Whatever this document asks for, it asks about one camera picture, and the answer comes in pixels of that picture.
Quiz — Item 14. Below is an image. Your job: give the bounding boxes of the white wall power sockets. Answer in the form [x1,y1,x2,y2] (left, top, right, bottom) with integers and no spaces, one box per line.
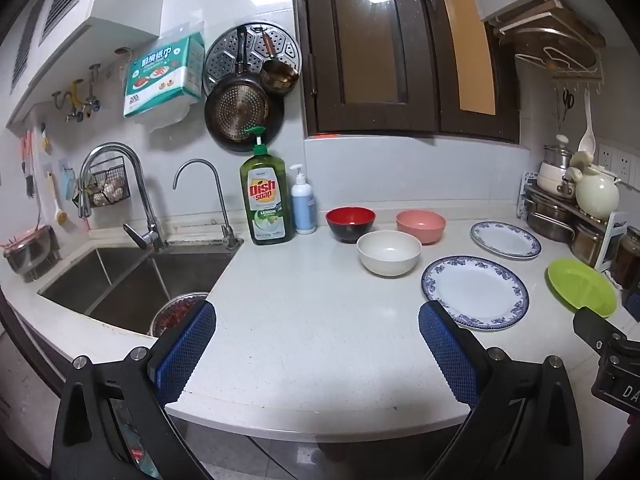
[597,144,639,188]

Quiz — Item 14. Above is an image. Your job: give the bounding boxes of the white blue pump bottle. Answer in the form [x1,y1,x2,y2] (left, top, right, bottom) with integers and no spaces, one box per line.
[290,164,317,235]

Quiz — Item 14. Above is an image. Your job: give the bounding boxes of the wire sponge basket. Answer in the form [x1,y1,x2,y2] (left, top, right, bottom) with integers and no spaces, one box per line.
[86,155,130,208]

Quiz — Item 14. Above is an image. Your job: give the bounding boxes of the dark wooden window frame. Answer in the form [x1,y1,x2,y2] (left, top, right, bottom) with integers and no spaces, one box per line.
[293,0,520,143]

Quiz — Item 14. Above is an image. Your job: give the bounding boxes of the green plastic plate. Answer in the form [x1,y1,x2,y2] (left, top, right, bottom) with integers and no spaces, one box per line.
[546,258,617,318]

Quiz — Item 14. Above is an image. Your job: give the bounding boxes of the stainless steel pot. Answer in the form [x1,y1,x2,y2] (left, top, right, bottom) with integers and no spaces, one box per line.
[524,195,575,244]
[570,222,604,268]

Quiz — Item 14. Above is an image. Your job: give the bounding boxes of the metal colander with pink rim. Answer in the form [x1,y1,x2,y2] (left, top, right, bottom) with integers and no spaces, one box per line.
[3,224,58,282]

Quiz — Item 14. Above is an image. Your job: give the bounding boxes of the lower stainless steel pot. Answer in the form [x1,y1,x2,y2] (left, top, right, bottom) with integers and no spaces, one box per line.
[570,222,604,268]

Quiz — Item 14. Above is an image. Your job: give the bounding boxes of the stainless steel sink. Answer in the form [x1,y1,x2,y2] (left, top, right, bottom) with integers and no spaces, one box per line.
[39,244,235,334]

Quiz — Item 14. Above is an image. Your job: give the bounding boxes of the paper towel pack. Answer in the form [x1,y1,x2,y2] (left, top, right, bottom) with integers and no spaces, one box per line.
[122,32,205,132]

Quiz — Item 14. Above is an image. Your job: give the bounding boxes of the white range hood cabinet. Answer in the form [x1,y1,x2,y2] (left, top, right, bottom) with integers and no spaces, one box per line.
[1,0,164,128]

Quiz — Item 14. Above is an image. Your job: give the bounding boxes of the glass jar with brown contents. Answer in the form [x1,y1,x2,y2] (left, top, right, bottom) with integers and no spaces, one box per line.
[610,226,640,289]

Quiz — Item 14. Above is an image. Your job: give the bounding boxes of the white bowl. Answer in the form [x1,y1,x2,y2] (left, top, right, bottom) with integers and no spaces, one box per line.
[357,230,422,278]

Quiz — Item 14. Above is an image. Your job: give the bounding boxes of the tall chrome kitchen faucet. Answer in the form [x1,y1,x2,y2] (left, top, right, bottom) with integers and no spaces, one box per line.
[77,142,170,253]

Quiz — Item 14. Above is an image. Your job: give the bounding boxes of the wooden cutting boards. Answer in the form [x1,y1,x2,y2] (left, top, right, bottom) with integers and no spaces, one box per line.
[495,0,606,78]

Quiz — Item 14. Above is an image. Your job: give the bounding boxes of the white plastic rice spoon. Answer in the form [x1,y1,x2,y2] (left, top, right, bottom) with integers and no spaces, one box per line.
[578,87,597,156]

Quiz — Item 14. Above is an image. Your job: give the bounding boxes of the pink bowl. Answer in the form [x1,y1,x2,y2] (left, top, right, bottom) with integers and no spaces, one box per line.
[396,209,446,245]

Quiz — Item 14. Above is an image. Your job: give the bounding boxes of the white metal pot rack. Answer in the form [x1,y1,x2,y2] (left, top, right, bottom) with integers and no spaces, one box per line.
[518,172,629,272]

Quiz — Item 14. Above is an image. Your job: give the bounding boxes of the upper stainless steel pot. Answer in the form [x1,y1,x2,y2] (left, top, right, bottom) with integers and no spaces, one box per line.
[524,195,575,244]

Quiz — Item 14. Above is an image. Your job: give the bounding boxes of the green dish soap bottle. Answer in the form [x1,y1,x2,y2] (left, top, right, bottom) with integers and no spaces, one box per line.
[240,126,294,246]

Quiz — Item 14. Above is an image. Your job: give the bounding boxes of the black scissors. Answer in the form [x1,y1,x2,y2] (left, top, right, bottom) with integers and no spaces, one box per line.
[562,88,575,122]

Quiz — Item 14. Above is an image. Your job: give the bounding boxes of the metal strainer in sink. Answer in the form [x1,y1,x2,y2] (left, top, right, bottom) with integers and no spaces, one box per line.
[149,292,207,338]

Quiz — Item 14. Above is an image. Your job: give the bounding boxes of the small brass saucepan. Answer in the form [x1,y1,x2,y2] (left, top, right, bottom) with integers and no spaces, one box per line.
[259,32,299,96]

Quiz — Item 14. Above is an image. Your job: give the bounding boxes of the cream ceramic jug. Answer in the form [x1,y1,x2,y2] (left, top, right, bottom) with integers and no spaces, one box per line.
[565,151,620,221]

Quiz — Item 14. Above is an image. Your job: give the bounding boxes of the small chrome water faucet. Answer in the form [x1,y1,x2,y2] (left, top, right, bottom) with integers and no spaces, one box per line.
[171,158,241,252]

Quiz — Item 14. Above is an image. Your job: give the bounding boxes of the round metal steamer tray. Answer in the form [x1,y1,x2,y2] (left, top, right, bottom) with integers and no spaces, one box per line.
[202,22,303,96]

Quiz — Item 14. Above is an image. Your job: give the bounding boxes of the large blue floral plate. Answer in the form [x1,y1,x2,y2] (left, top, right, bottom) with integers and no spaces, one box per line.
[421,255,529,332]

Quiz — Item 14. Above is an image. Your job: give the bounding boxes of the small blue floral plate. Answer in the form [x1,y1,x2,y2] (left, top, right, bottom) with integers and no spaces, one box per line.
[470,221,542,260]

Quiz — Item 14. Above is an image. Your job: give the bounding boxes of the red and black bowl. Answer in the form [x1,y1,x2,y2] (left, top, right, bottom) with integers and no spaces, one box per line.
[326,207,376,243]

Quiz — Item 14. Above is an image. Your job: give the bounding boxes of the black frying pan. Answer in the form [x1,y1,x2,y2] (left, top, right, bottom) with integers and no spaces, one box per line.
[204,25,284,153]

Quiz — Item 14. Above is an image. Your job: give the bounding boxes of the white pot with glass lid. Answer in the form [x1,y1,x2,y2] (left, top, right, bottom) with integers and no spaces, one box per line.
[536,134,575,202]

